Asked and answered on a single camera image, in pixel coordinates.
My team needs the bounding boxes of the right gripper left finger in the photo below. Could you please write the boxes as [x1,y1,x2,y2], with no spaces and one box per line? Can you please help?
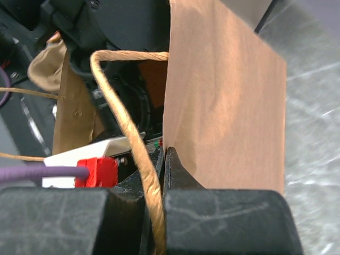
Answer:
[1,152,153,254]

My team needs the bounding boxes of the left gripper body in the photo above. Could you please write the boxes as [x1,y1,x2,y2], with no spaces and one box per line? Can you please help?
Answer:
[70,48,165,141]

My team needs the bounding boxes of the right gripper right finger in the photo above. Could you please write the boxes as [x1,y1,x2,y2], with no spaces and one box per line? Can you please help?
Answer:
[163,147,303,254]

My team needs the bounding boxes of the brown paper bag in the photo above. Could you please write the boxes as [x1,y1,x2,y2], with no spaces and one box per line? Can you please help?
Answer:
[0,0,287,255]

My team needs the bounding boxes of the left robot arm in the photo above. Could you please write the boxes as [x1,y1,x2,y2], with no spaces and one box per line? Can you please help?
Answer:
[1,1,170,138]

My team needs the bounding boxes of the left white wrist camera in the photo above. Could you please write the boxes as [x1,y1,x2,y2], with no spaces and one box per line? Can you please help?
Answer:
[42,137,131,189]

